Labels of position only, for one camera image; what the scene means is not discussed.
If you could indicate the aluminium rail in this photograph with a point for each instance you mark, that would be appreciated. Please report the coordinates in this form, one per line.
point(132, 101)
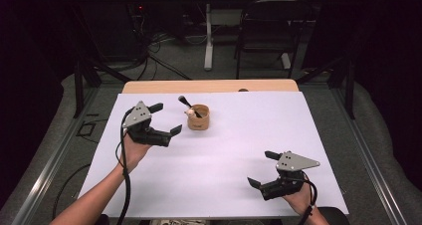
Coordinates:
point(49, 172)
point(371, 162)

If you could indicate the person's left hand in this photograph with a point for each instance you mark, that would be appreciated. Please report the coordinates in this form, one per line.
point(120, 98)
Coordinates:
point(132, 155)

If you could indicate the black device red light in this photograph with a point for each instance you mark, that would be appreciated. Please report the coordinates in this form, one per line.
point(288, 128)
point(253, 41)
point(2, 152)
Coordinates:
point(141, 14)

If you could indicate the white table sheet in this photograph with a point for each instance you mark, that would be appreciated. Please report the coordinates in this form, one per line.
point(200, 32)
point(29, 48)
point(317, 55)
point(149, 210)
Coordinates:
point(225, 158)

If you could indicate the black frame strut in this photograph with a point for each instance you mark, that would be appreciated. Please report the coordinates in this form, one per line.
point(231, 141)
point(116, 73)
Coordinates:
point(79, 85)
point(349, 85)

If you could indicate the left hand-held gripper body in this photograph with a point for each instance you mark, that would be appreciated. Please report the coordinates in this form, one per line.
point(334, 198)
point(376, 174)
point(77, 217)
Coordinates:
point(139, 117)

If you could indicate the black folding chair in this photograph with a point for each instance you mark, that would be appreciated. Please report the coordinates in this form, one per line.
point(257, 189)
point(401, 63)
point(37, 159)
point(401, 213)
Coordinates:
point(265, 46)

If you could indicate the wooden desk white legs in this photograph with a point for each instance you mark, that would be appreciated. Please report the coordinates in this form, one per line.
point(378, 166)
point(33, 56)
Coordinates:
point(208, 36)

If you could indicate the person's right hand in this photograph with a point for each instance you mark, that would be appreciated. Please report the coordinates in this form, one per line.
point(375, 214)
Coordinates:
point(302, 198)

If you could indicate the black makeup brush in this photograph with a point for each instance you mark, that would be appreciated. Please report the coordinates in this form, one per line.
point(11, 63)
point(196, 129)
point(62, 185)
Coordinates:
point(185, 101)

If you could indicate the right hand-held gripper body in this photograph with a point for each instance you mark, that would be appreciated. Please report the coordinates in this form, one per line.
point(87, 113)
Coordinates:
point(293, 162)

